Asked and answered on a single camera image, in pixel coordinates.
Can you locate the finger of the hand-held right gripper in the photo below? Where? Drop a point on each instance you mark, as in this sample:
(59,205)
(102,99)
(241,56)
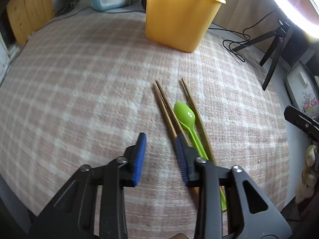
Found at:
(299,120)

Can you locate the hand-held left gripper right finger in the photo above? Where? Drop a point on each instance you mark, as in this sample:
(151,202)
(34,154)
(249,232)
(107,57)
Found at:
(181,159)

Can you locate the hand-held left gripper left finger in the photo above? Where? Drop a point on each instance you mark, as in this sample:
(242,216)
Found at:
(139,159)

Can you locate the green plastic spoon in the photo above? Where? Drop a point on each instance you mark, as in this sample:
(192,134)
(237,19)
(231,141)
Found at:
(192,126)
(184,113)

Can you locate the brown wooden chopstick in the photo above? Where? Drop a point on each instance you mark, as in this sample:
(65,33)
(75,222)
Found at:
(197,115)
(164,112)
(169,104)

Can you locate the yellow plastic container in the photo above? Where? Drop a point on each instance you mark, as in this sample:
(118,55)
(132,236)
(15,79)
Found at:
(174,17)

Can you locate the white floral tray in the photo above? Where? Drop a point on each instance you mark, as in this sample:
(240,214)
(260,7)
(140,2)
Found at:
(304,97)

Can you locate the tan plush toy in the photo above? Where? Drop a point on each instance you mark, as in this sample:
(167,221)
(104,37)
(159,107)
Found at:
(311,155)

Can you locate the beige plush toy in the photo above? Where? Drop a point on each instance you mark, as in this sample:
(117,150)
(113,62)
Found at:
(309,178)

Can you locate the black tripod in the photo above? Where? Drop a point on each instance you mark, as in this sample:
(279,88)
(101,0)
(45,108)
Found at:
(271,64)

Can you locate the dark box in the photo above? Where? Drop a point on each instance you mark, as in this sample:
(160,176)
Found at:
(297,51)

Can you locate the beige checked tablecloth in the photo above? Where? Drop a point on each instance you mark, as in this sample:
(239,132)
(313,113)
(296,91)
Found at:
(74,92)

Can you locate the light wooden panel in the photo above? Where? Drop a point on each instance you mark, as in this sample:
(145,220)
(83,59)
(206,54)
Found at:
(239,5)

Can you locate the wooden cutting board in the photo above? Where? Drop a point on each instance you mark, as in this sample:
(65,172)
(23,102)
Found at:
(30,10)

